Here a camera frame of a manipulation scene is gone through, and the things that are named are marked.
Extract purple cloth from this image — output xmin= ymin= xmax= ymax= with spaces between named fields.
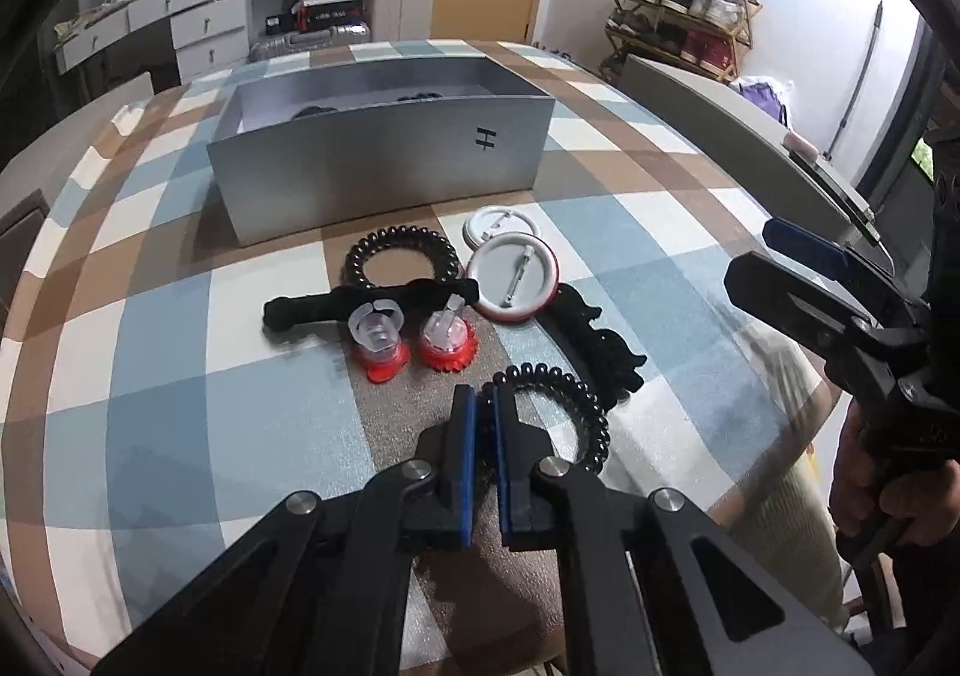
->
xmin=739 ymin=76 xmax=788 ymax=123

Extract black spiral hair tie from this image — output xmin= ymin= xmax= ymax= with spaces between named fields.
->
xmin=480 ymin=362 xmax=612 ymax=478
xmin=343 ymin=223 xmax=456 ymax=294

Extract red rimmed white pin badge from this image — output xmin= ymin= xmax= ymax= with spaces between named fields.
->
xmin=466 ymin=233 xmax=562 ymax=324

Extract person's right hand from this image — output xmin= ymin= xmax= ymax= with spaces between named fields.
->
xmin=831 ymin=412 xmax=960 ymax=547

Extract silver suitcase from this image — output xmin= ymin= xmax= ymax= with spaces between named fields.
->
xmin=247 ymin=19 xmax=372 ymax=65

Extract checkered tablecloth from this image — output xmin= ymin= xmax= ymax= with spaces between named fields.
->
xmin=0 ymin=38 xmax=856 ymax=676

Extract white drawer dresser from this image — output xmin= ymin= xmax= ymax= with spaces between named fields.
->
xmin=52 ymin=0 xmax=252 ymax=84

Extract black fabric hair band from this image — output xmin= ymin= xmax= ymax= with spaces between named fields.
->
xmin=262 ymin=277 xmax=481 ymax=336

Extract grey pole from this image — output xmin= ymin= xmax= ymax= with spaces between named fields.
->
xmin=825 ymin=1 xmax=890 ymax=159

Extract wooden shoe rack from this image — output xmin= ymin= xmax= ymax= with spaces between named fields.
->
xmin=604 ymin=0 xmax=764 ymax=86

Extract black lace hair band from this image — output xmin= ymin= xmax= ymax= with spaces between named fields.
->
xmin=540 ymin=282 xmax=647 ymax=411

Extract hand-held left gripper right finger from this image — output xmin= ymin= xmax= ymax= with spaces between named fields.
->
xmin=484 ymin=378 xmax=875 ymax=676

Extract red clear plastic ornament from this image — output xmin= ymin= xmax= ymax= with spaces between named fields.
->
xmin=416 ymin=297 xmax=481 ymax=373
xmin=346 ymin=299 xmax=412 ymax=384

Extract silver rectangular box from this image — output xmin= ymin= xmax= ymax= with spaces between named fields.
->
xmin=206 ymin=56 xmax=557 ymax=248

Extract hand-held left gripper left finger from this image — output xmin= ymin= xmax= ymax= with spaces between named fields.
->
xmin=90 ymin=383 xmax=479 ymax=676

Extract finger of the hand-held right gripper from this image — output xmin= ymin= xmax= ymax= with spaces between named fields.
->
xmin=762 ymin=217 xmax=929 ymax=318
xmin=722 ymin=250 xmax=929 ymax=393

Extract plain white pin badge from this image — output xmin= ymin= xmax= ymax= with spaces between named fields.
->
xmin=465 ymin=205 xmax=535 ymax=249

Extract black red box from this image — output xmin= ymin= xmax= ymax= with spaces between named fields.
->
xmin=296 ymin=0 xmax=368 ymax=35

